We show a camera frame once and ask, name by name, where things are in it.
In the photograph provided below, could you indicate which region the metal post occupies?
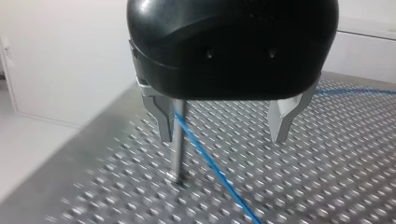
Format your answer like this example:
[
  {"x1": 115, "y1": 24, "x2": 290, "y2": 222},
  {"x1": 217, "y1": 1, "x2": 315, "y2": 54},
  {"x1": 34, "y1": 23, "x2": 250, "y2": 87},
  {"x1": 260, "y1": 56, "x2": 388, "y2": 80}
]
[{"x1": 170, "y1": 98, "x2": 188, "y2": 186}]

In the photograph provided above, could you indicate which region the blue cable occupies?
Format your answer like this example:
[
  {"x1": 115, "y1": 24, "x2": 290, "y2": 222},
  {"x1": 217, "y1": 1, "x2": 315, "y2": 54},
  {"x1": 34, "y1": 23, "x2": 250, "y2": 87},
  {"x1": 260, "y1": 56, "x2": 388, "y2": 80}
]
[{"x1": 173, "y1": 88, "x2": 396, "y2": 224}]

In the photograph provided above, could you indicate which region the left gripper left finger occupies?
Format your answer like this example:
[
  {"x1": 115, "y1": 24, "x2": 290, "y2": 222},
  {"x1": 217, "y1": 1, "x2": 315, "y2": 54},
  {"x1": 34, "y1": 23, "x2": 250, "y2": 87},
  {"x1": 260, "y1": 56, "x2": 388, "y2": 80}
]
[{"x1": 136, "y1": 81, "x2": 176, "y2": 144}]

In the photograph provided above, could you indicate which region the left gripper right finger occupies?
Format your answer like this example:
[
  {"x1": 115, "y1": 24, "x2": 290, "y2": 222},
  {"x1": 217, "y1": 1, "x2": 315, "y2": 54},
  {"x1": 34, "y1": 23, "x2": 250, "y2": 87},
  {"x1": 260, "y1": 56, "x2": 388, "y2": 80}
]
[{"x1": 267, "y1": 74, "x2": 321, "y2": 145}]

